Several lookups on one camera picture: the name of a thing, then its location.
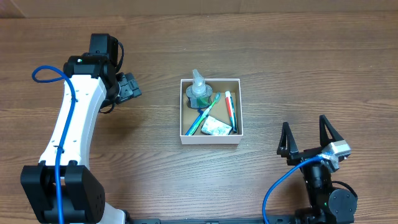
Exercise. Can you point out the green toothbrush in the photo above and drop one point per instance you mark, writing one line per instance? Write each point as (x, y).
(205, 113)

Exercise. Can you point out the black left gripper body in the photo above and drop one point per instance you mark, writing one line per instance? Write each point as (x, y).
(129, 88)

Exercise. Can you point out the white cardboard box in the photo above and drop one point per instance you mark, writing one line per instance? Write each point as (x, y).
(219, 111)

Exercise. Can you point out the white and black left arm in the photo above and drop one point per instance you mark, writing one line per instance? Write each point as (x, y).
(60, 187)

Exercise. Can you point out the green soap packet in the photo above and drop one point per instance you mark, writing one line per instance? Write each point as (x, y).
(215, 127)

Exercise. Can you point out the clear soap pump bottle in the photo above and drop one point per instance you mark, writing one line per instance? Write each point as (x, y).
(198, 93)

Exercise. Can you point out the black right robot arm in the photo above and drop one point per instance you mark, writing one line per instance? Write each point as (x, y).
(330, 201)

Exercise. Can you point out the blue toothpaste tube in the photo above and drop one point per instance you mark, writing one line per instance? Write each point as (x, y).
(231, 111)

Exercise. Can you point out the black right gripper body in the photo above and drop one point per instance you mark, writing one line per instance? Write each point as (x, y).
(306, 154)

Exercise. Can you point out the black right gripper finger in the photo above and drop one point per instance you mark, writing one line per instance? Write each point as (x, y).
(328, 133)
(286, 139)

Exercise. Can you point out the blue disposable razor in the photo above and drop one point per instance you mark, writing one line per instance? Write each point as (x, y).
(195, 121)

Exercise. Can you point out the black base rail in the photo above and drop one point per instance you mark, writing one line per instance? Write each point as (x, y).
(273, 219)

